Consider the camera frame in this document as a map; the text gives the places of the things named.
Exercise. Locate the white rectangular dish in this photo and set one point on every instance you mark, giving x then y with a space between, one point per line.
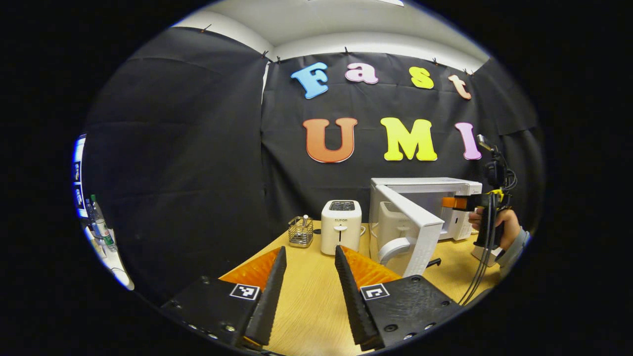
482 256

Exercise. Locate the computer monitor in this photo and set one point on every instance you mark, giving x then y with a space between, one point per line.
79 173

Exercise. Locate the long ceiling light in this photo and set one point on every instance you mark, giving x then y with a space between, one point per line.
392 2

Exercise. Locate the clear bottle with green cap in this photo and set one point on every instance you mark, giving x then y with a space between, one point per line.
105 232

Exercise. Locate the white toaster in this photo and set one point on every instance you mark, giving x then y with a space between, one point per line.
341 237

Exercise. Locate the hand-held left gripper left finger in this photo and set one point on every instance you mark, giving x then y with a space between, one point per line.
272 301

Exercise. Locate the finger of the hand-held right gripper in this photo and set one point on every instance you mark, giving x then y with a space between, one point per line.
452 202

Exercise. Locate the white microwave oven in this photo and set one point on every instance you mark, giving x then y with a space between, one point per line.
420 232

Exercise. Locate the white side table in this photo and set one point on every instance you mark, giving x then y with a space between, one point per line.
116 269

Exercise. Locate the black backdrop cloth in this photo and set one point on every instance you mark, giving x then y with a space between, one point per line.
198 148

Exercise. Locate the small black object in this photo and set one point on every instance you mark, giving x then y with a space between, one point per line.
433 262

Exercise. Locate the clear plastic bottle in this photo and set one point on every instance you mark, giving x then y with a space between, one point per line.
90 222

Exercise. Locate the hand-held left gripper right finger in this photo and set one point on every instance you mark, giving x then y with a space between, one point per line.
353 301

